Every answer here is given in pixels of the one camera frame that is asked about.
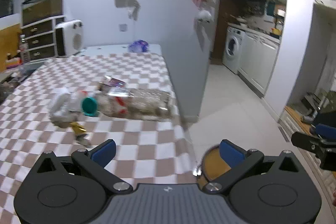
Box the gold foil wrapper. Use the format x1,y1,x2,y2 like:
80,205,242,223
70,122,87,136

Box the teal plastic lid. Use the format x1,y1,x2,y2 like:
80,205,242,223
81,97,98,117

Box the clear plastic water bottle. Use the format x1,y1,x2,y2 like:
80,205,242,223
96,88,172,121

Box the white tissue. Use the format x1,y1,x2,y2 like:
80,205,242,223
49,88,83,128

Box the red cigarette box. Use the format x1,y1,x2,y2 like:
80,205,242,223
98,76,126,93

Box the checkered brown white tablecloth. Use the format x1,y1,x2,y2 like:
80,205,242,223
0,52,198,224

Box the white kitchen base cabinets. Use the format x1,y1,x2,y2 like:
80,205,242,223
238,32,279,95

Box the white washing machine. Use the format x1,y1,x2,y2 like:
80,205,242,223
223,26,245,74

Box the blue purple plastic bag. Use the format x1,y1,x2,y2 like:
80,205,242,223
128,40,149,53

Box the white space heater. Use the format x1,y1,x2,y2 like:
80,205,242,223
55,20,83,57

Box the upright water bottle red label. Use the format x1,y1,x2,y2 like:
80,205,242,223
19,35,30,64

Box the black drawer cabinet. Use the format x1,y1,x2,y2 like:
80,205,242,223
21,15,66,62

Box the white plush sheep toy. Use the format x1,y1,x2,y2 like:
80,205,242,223
197,10,213,23

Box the glass fish tank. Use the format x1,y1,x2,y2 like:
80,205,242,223
21,0,63,26

